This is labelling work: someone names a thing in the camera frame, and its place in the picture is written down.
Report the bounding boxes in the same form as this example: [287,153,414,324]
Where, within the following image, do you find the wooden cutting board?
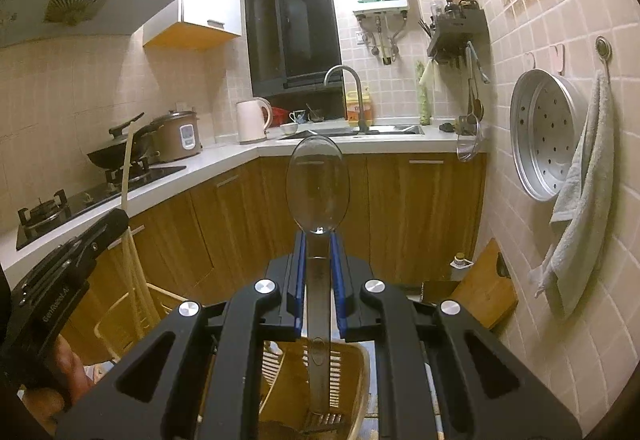
[444,238,520,332]

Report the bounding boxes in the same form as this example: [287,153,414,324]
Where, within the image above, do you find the hanging metal tongs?
[464,42,491,86]

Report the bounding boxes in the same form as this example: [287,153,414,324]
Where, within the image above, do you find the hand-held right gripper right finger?
[330,232,583,440]

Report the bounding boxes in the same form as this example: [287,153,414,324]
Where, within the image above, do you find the person's left hand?
[20,335,98,428]

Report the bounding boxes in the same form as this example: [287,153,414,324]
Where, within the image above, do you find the pale green towel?
[530,70,615,319]

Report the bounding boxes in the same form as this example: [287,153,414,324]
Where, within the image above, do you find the yellow dish soap bottle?
[344,87,374,127]

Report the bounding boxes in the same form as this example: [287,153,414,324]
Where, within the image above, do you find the dark wall spice rack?
[426,11,489,67]

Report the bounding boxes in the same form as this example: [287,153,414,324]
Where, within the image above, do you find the black gas stove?
[16,162,187,251]

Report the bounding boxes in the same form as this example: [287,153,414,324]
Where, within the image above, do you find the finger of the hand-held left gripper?
[59,208,132,272]

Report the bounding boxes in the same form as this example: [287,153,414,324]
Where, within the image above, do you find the metal wall hook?
[593,35,614,77]

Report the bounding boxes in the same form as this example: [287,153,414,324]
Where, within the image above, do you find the dark window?
[244,0,346,97]

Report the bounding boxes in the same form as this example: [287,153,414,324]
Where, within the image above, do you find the pale electric kettle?
[235,97,274,145]

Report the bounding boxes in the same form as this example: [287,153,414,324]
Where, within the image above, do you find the yellow plastic utensil basket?
[92,282,372,440]

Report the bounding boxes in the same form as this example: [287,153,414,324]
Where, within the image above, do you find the steel steamer tray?
[509,68,589,202]

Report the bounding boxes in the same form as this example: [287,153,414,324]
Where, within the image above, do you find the steel sink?
[277,123,425,140]

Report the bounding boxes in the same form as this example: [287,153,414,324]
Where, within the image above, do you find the black lidded frying pan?
[87,112,162,170]

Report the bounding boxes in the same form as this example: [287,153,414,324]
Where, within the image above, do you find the steel faucet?
[323,65,371,134]

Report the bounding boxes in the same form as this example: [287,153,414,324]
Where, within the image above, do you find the brown rice cooker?
[149,109,204,164]

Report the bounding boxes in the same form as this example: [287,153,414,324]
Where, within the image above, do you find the wooden base cabinets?
[0,152,489,371]

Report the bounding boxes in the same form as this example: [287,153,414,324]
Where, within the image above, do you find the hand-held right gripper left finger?
[52,231,307,440]

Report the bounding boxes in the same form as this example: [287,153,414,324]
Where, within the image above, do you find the green hanging scrubber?
[416,61,434,126]

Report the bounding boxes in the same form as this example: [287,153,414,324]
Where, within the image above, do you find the clear plastic rice spoon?
[285,130,351,421]

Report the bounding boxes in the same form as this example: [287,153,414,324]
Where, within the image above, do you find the pale chopstick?
[122,127,153,321]

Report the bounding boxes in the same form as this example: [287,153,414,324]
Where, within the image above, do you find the water heater pipes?
[357,12,402,67]

